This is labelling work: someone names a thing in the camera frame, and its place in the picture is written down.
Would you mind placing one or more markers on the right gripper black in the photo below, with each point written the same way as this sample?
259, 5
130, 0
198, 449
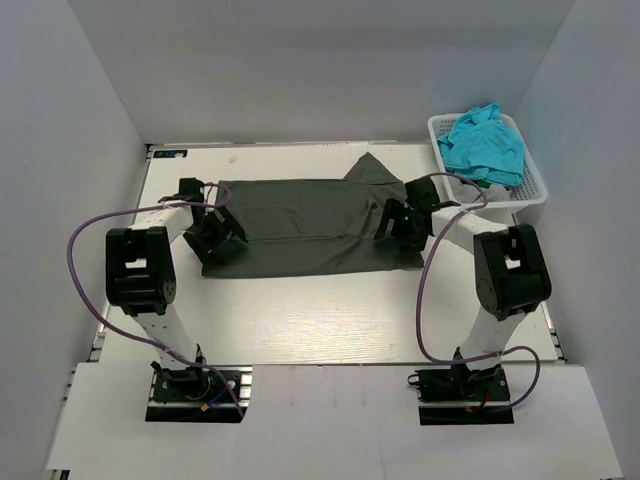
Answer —
396, 210

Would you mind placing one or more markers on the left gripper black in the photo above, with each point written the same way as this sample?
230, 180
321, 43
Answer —
225, 229

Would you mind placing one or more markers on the dark grey t shirt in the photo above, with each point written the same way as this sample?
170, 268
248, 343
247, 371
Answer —
308, 227

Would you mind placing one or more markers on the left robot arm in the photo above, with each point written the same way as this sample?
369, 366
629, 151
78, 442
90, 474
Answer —
140, 274

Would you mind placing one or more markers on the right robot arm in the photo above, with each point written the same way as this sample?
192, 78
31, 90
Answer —
511, 277

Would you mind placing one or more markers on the light grey t shirt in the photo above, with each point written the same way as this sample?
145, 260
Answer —
464, 193

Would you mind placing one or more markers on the blue table label sticker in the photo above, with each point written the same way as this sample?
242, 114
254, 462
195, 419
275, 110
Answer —
170, 154

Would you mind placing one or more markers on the turquoise t shirt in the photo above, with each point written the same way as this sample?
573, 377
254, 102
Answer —
481, 147

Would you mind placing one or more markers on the white plastic basket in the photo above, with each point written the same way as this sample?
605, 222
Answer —
532, 191

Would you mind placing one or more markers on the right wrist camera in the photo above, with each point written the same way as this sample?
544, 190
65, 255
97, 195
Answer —
422, 195

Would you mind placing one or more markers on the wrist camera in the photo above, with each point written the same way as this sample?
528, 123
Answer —
422, 195
189, 190

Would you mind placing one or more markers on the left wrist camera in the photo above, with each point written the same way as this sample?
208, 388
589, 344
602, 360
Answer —
189, 190

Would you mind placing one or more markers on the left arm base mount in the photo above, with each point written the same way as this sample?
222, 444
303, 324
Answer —
197, 396

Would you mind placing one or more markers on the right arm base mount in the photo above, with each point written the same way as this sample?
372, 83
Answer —
453, 397

